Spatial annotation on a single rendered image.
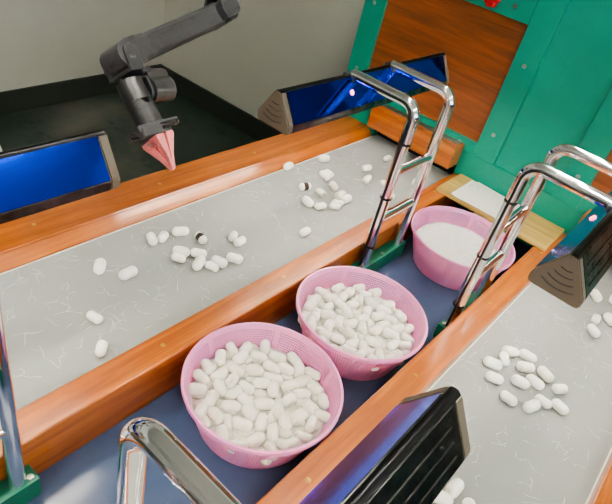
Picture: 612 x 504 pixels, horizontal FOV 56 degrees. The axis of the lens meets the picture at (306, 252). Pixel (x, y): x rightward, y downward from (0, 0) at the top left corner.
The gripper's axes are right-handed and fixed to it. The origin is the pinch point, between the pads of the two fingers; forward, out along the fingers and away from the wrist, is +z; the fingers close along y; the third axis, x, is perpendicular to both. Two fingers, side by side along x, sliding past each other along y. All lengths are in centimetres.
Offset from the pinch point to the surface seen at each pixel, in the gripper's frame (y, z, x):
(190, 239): -2.4, 15.7, 2.7
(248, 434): -26, 49, -24
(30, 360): -43.7, 23.2, -4.4
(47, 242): -27.4, 4.6, 8.9
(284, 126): 4.9, 6.2, -30.2
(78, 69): 98, -105, 178
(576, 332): 46, 72, -42
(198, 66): 157, -85, 155
